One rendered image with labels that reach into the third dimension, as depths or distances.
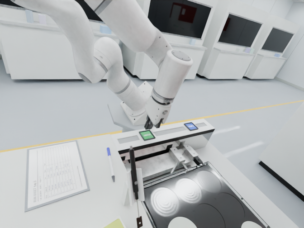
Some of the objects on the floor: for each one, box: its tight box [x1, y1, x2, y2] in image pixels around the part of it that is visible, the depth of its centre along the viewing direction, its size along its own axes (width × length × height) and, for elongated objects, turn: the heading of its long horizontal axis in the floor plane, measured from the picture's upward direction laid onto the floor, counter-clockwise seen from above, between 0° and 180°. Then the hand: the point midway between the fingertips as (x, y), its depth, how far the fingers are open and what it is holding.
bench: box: [196, 0, 270, 79], centre depth 498 cm, size 108×180×200 cm, turn 101°
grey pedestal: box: [108, 103, 155, 133], centre depth 138 cm, size 51×44×82 cm
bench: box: [242, 15, 301, 79], centre depth 608 cm, size 108×180×200 cm, turn 101°
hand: (149, 125), depth 69 cm, fingers closed
